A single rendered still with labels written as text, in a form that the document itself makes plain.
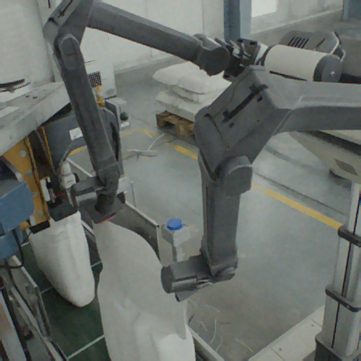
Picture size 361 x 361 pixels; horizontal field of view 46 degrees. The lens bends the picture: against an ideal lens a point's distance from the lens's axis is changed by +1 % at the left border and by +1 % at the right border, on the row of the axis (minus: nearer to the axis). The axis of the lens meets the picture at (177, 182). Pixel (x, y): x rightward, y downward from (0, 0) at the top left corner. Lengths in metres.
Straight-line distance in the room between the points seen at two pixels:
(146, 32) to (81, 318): 1.33
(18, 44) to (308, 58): 0.62
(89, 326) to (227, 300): 0.87
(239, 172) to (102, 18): 0.55
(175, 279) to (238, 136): 0.44
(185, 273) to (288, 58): 0.48
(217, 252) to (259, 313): 1.64
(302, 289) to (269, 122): 2.13
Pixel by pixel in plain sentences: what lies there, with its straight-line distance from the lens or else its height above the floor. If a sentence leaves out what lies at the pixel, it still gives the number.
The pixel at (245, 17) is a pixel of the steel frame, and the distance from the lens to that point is 7.04.
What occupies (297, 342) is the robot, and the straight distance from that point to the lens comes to 2.00.
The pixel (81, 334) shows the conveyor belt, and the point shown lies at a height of 0.38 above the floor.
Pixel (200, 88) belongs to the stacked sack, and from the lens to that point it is 3.97.
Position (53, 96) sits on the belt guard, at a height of 1.41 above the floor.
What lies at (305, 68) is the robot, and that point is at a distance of 0.89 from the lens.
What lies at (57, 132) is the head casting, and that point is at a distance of 1.34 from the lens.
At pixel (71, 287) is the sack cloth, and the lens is 1.98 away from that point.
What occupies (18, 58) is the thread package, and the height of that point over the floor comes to 1.58.
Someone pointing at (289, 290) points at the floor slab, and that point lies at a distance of 2.58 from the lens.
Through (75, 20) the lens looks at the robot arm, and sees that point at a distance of 0.94.
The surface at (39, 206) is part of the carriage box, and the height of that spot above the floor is 1.08.
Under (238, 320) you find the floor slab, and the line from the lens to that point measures 2.40.
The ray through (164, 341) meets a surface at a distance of 1.29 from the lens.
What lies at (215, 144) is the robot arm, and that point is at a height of 1.56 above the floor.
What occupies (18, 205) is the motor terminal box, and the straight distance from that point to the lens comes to 1.09.
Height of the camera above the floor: 1.79
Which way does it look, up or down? 30 degrees down
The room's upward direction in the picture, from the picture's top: 5 degrees counter-clockwise
